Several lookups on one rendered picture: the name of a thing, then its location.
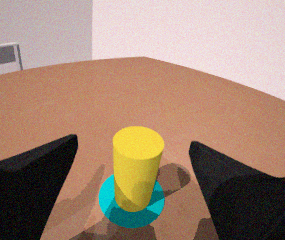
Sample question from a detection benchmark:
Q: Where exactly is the yellow cylinder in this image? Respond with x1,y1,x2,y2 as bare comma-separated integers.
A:
113,127,163,212

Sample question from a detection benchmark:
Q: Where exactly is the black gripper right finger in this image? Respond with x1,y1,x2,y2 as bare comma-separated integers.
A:
189,141,285,240

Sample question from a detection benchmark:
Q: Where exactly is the cyan circle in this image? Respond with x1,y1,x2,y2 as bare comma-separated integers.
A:
98,176,165,228

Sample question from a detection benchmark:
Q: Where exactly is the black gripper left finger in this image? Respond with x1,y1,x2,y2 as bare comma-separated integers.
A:
0,133,78,240

